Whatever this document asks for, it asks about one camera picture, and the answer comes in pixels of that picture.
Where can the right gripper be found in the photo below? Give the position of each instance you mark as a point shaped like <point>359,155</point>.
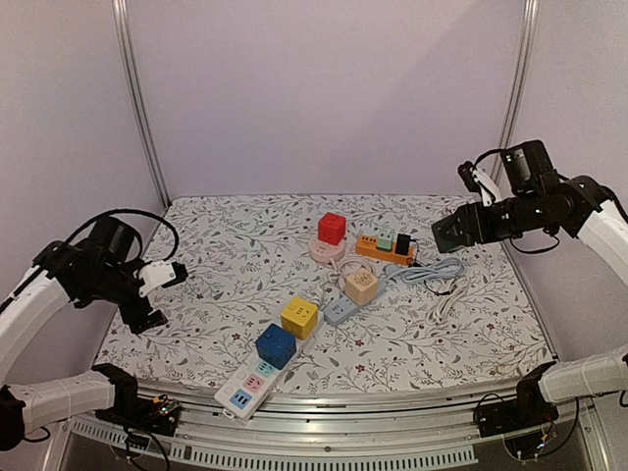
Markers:
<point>467,224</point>

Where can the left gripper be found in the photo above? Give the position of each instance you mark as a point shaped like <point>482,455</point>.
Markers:
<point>131,314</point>

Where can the black charger plug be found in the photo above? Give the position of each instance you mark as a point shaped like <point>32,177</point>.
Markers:
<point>405,245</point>

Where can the mint green adapter plug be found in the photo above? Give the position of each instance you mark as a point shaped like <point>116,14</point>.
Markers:
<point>385,240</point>

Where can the orange power strip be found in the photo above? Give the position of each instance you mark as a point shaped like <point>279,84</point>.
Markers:
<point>393,249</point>

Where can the beige cube socket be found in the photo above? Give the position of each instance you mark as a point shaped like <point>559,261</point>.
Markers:
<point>361,287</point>

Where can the white multi-switch power strip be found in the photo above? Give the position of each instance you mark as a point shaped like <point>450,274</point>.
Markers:
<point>250,384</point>

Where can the red cube socket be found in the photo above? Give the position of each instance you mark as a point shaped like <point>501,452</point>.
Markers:
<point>332,228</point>

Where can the blue cube socket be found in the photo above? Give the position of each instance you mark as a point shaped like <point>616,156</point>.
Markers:
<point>276,346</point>

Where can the pink round power strip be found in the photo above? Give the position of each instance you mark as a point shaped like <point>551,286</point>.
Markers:
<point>325,253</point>

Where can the yellow cube socket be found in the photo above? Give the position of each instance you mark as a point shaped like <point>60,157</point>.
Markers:
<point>299,318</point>

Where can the dark green cube socket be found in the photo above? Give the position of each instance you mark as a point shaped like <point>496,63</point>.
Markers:
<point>447,243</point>

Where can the blue-grey power strip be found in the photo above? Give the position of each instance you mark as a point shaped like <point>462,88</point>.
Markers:
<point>341,309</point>

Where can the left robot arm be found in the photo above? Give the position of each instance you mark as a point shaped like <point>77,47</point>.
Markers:
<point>91,264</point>

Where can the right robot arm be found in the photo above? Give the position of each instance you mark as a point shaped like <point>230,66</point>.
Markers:
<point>543,199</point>

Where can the floral table mat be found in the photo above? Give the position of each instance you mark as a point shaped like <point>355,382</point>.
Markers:
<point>247,256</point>

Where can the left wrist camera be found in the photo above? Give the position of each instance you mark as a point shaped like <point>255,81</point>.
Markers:
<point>160,274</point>

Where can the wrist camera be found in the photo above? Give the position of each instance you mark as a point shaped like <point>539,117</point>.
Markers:
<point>160,274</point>
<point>477,180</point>

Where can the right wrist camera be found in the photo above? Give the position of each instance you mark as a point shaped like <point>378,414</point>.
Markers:
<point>477,180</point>

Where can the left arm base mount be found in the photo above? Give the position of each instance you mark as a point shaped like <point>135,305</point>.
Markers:
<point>159,415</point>

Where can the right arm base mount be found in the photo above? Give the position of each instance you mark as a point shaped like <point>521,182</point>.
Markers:
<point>494,415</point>

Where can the aluminium front rail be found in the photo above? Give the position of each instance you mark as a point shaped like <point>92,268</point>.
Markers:
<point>416,430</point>

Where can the right aluminium post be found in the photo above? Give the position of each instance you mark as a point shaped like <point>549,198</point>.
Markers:
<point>522,63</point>

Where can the aluminium post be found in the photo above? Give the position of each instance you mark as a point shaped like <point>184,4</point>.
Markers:
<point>522,63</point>
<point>122,23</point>

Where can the left aluminium post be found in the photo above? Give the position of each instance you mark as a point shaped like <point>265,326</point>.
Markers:
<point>122,23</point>

